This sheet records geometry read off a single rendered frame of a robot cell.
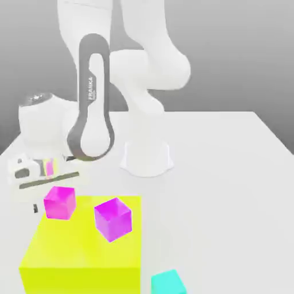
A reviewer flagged small magenta cube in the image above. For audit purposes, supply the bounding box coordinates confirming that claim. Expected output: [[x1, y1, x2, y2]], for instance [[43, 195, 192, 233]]
[[42, 185, 77, 221]]

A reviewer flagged small purple cube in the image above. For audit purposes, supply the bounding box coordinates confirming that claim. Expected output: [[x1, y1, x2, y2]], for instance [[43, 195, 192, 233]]
[[93, 196, 133, 243]]

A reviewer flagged large yellow box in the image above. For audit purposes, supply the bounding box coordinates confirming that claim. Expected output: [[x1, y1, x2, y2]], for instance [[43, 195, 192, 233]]
[[18, 195, 142, 294]]

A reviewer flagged small cyan cube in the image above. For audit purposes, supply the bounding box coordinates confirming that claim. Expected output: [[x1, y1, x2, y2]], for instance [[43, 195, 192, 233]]
[[150, 269, 188, 294]]

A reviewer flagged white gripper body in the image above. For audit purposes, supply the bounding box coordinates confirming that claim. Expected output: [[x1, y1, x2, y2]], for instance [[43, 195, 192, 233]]
[[13, 171, 81, 204]]

